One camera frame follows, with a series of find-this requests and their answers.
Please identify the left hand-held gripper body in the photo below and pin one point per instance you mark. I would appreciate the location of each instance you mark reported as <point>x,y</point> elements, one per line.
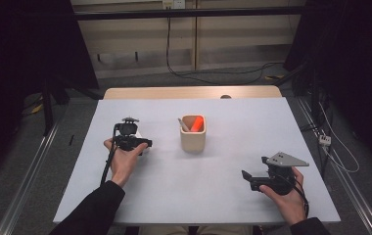
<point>127,137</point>

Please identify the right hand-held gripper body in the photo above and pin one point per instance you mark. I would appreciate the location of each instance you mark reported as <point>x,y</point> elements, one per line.
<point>278,179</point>

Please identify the beige square pen holder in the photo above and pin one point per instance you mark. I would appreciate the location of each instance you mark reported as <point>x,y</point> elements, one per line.
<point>193,142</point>

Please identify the orange highlighter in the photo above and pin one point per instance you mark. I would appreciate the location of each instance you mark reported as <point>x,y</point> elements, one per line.
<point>197,124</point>

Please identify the person's right hand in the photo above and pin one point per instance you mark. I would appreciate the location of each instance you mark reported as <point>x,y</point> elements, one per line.
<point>291,205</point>

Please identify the person's left hand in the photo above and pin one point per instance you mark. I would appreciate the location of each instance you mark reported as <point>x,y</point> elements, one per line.
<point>123,166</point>

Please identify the wooden table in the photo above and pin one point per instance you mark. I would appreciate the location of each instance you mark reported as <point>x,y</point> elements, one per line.
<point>174,92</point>

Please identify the white power strip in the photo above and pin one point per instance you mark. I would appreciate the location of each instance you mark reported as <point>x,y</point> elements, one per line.
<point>325,140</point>

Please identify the yellow floor tape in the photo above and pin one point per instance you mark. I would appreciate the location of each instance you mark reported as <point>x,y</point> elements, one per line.
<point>36,109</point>
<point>273,77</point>

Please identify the black metal stand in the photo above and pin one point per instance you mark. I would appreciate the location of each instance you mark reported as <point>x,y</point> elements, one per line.
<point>47,111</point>

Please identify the person's beige trousers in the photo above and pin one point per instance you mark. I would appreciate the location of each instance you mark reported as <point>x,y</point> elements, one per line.
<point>164,231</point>

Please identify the black curtain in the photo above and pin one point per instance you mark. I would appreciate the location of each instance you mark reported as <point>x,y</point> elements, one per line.
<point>353,49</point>
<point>17,49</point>

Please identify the black horizontal bar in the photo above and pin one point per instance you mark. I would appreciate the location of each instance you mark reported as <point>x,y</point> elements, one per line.
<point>207,13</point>

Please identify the metal floor rail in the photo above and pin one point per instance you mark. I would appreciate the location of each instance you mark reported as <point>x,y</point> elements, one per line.
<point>27,182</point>
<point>360,202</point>

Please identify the white wall socket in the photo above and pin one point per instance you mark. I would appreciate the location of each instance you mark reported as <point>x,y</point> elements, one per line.
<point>174,4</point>

